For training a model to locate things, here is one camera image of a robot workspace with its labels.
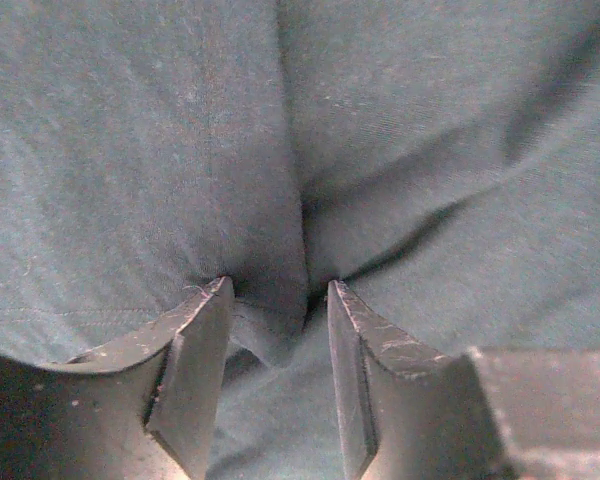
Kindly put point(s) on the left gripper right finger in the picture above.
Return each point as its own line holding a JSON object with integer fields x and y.
{"x": 406, "y": 410}

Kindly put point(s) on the black t shirt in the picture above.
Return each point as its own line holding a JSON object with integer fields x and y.
{"x": 440, "y": 157}

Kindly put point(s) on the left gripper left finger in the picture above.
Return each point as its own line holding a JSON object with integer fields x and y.
{"x": 141, "y": 406}

